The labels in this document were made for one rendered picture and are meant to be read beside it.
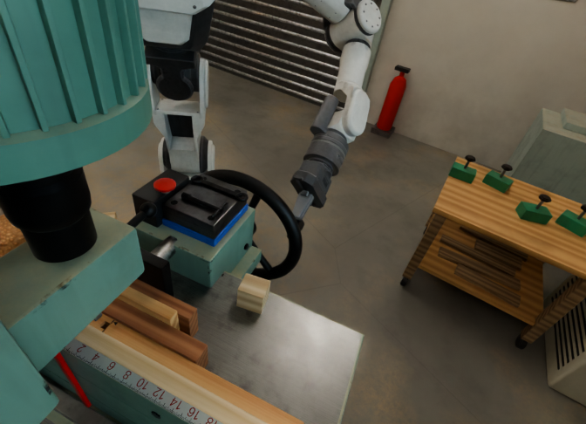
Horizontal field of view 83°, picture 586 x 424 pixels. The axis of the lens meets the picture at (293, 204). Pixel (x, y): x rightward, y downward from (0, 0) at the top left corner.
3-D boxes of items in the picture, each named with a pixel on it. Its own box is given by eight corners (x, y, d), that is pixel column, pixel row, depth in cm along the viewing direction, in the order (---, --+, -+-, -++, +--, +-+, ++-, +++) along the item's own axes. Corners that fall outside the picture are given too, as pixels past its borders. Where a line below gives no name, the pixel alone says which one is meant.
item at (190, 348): (208, 363, 41) (207, 345, 38) (197, 379, 39) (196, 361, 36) (67, 288, 46) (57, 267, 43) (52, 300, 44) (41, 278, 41)
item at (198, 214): (248, 209, 55) (250, 182, 51) (210, 252, 47) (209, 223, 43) (181, 182, 58) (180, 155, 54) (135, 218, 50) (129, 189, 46)
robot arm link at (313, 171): (296, 202, 81) (315, 163, 85) (332, 212, 76) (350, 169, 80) (277, 174, 71) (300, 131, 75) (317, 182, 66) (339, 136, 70)
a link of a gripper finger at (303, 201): (289, 216, 72) (301, 192, 74) (302, 220, 71) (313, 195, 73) (287, 213, 71) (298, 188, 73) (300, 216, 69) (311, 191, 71)
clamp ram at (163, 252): (201, 274, 50) (199, 231, 45) (168, 312, 45) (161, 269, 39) (153, 251, 52) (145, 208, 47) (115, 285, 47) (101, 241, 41)
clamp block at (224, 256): (255, 246, 61) (258, 208, 55) (213, 301, 51) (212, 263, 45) (187, 217, 64) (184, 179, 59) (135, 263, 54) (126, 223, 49)
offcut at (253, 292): (268, 297, 49) (270, 280, 47) (261, 314, 47) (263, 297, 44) (244, 289, 50) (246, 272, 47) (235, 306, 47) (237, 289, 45)
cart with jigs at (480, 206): (528, 277, 190) (612, 189, 151) (527, 358, 150) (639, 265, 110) (419, 226, 212) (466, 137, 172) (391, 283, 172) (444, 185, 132)
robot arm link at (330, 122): (319, 165, 84) (335, 130, 88) (352, 161, 76) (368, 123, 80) (290, 136, 78) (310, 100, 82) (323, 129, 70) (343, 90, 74)
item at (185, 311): (199, 330, 44) (197, 308, 41) (190, 340, 43) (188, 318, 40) (100, 279, 48) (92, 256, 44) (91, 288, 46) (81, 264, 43)
